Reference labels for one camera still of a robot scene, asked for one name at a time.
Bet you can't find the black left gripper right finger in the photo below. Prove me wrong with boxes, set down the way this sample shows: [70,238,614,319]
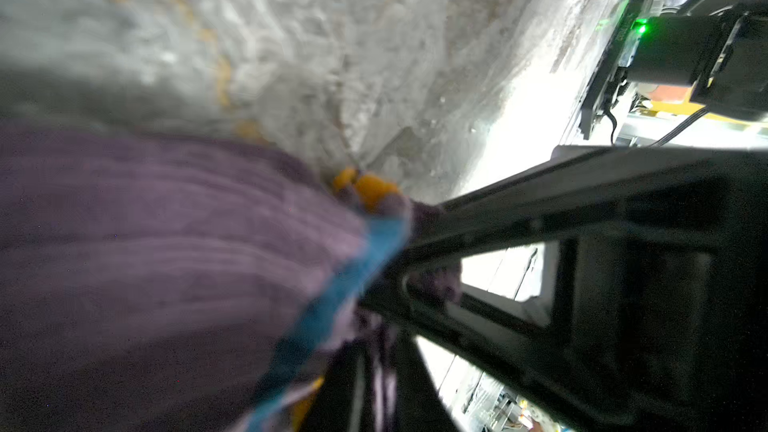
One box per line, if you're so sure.
[394,335,458,432]

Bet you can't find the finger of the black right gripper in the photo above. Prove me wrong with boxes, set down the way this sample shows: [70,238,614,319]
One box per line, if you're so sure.
[363,146,767,431]

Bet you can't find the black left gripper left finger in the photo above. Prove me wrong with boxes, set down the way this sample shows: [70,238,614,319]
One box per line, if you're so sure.
[299,342,372,432]

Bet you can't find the purple striped sock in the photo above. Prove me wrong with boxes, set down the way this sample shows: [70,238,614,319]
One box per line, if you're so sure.
[1,122,441,431]

